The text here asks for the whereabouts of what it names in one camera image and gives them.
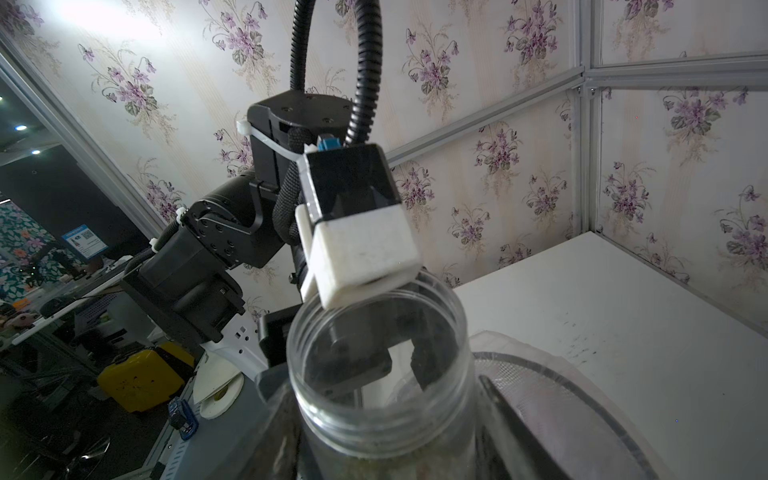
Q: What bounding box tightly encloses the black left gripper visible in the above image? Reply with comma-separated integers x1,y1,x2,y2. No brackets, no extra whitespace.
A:
239,294,459,480

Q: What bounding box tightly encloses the yellow box in background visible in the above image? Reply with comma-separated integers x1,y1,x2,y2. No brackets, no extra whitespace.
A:
97,342,195,413

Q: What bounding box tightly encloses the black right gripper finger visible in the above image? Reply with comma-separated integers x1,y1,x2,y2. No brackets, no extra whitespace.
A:
476,375,569,480

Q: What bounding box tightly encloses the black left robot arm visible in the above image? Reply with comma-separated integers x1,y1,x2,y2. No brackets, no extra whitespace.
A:
123,1,459,395

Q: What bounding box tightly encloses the white lid bean jar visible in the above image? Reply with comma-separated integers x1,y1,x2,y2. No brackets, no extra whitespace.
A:
287,271,476,479

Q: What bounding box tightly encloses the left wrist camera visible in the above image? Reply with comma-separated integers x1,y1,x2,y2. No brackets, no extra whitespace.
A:
295,139,422,310

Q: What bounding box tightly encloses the mesh bin with pink bag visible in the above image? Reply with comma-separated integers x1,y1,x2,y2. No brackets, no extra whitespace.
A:
469,331,674,479

